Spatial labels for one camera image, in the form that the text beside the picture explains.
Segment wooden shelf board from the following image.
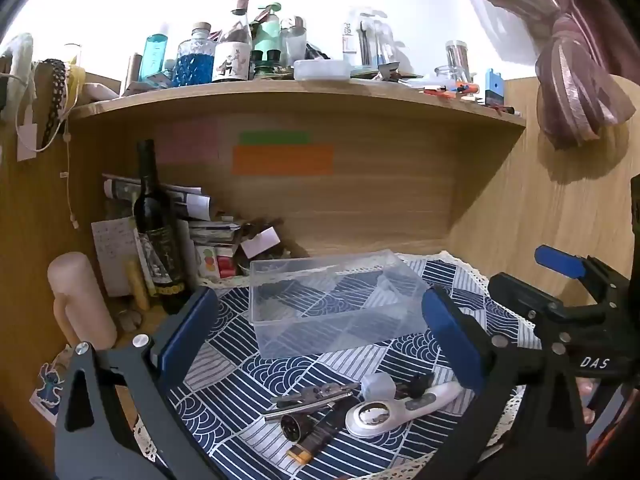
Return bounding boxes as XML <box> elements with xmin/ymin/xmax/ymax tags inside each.
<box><xmin>70</xmin><ymin>80</ymin><xmax>525</xmax><ymax>128</ymax></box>

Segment white small card box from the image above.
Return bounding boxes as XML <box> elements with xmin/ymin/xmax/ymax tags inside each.
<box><xmin>240</xmin><ymin>226</ymin><xmax>280</xmax><ymax>259</ymax></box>

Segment blue small box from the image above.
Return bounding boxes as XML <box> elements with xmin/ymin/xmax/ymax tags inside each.
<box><xmin>485</xmin><ymin>68</ymin><xmax>504</xmax><ymax>106</ymax></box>

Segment pink ceramic mug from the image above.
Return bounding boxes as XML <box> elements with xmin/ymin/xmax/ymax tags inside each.
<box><xmin>47</xmin><ymin>252</ymin><xmax>117</xmax><ymax>350</ymax></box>

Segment pink tied curtain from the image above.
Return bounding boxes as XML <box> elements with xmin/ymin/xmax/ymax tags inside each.
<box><xmin>486</xmin><ymin>0</ymin><xmax>638</xmax><ymax>150</ymax></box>

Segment pink sticky note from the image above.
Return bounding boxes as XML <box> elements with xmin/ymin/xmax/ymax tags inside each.
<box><xmin>155</xmin><ymin>122</ymin><xmax>218</xmax><ymax>165</ymax></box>

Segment stitch cartoon sticker card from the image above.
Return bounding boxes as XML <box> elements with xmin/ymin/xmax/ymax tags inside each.
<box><xmin>29</xmin><ymin>352</ymin><xmax>70</xmax><ymax>426</ymax></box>

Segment white labelled sake bottle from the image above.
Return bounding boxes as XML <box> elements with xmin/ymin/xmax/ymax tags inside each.
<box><xmin>212</xmin><ymin>0</ymin><xmax>253</xmax><ymax>82</ymax></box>

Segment dark wine bottle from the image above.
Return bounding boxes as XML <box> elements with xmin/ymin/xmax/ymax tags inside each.
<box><xmin>134</xmin><ymin>139</ymin><xmax>191</xmax><ymax>314</ymax></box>

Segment blue white patterned cloth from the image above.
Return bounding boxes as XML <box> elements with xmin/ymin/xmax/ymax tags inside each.
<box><xmin>131</xmin><ymin>250</ymin><xmax>544</xmax><ymax>480</ymax></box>

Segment white handheld magnifier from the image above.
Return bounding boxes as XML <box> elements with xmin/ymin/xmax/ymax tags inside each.
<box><xmin>345</xmin><ymin>382</ymin><xmax>464</xmax><ymax>439</ymax></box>

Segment clear plastic storage box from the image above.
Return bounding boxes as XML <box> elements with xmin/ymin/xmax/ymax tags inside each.
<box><xmin>248</xmin><ymin>249</ymin><xmax>427</xmax><ymax>359</ymax></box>

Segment white notepaper sheet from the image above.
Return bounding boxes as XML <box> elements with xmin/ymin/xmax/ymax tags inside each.
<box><xmin>91</xmin><ymin>217</ymin><xmax>138</xmax><ymax>297</ymax></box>

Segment green spray bottle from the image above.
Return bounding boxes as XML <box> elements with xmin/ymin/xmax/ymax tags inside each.
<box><xmin>250</xmin><ymin>2</ymin><xmax>282</xmax><ymax>78</ymax></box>

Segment green sticky note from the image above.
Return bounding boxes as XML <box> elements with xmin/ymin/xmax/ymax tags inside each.
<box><xmin>239</xmin><ymin>130</ymin><xmax>310</xmax><ymax>145</ymax></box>

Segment blue liquid glass bottle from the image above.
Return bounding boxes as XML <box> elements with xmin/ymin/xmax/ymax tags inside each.
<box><xmin>172</xmin><ymin>22</ymin><xmax>216</xmax><ymax>87</ymax></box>

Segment glass jar with lid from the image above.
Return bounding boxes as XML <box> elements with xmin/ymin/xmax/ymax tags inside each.
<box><xmin>446</xmin><ymin>40</ymin><xmax>472</xmax><ymax>82</ymax></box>

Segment stack of books papers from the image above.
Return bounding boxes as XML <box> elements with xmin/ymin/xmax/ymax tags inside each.
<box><xmin>102</xmin><ymin>173</ymin><xmax>292</xmax><ymax>286</ymax></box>

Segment white flat plastic box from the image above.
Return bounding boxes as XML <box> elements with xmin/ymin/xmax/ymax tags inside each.
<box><xmin>294</xmin><ymin>58</ymin><xmax>350</xmax><ymax>81</ymax></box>

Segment wooden stick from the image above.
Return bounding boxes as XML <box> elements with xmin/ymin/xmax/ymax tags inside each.
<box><xmin>125</xmin><ymin>257</ymin><xmax>151</xmax><ymax>311</ymax></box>

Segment orange sticky note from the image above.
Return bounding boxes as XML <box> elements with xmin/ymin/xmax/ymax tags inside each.
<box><xmin>231</xmin><ymin>144</ymin><xmax>334</xmax><ymax>177</ymax></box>

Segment light blue plastic bottle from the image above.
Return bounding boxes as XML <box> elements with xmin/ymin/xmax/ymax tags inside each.
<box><xmin>138</xmin><ymin>25</ymin><xmax>168</xmax><ymax>80</ymax></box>

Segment black key fob keys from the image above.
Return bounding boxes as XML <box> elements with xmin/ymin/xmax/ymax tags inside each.
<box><xmin>395</xmin><ymin>373</ymin><xmax>434</xmax><ymax>400</ymax></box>

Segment silver multitool pliers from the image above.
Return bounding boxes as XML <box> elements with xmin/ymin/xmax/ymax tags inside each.
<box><xmin>264</xmin><ymin>382</ymin><xmax>360</xmax><ymax>422</ymax></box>

